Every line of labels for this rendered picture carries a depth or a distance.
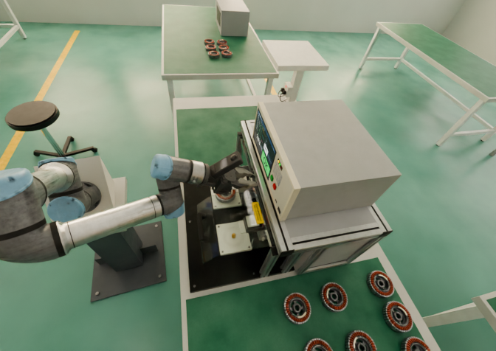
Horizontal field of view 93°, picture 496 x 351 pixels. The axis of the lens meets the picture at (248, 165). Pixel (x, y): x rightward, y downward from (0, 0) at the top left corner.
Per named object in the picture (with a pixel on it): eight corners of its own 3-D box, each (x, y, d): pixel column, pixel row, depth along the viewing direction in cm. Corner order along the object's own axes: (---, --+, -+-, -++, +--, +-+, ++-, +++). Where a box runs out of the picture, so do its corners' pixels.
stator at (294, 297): (277, 301, 100) (279, 299, 97) (299, 289, 104) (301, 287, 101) (291, 330, 94) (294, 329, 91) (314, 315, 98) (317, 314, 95)
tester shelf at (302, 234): (279, 257, 80) (282, 252, 77) (239, 127, 122) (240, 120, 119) (386, 236, 90) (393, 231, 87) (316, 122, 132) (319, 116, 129)
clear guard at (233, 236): (202, 263, 82) (202, 258, 78) (196, 205, 97) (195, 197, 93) (288, 247, 90) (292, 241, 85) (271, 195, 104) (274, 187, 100)
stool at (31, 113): (23, 181, 206) (-26, 133, 164) (41, 141, 237) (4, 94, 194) (92, 174, 219) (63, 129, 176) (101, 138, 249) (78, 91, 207)
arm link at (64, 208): (63, 218, 102) (49, 231, 90) (54, 189, 100) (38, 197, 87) (94, 212, 106) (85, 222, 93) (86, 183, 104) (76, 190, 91)
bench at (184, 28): (173, 137, 261) (161, 74, 204) (170, 58, 375) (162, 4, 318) (266, 131, 286) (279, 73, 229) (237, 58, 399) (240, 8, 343)
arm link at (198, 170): (192, 155, 75) (194, 175, 70) (205, 158, 77) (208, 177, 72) (184, 169, 79) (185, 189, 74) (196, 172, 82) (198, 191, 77)
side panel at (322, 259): (297, 275, 108) (321, 248, 84) (294, 268, 110) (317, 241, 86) (349, 263, 115) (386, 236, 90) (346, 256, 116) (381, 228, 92)
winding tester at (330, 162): (280, 221, 84) (294, 189, 69) (252, 138, 111) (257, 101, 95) (371, 206, 93) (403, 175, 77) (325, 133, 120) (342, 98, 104)
